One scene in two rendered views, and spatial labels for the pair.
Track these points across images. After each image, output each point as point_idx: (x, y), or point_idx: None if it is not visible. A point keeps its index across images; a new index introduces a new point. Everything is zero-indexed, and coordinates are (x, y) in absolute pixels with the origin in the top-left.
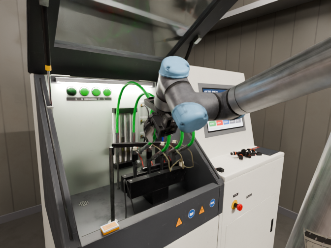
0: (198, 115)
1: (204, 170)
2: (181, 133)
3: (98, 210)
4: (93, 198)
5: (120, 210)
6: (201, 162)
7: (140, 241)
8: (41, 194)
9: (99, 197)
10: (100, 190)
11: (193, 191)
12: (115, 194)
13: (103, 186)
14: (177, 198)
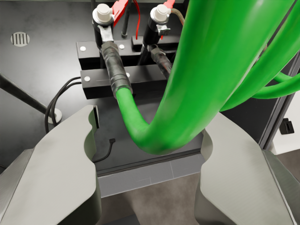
0: None
1: (253, 115)
2: (289, 88)
3: (39, 72)
4: (42, 32)
5: (77, 89)
6: (265, 101)
7: None
8: None
9: (53, 33)
10: (62, 12)
11: (197, 156)
12: (84, 40)
13: (71, 1)
14: (157, 166)
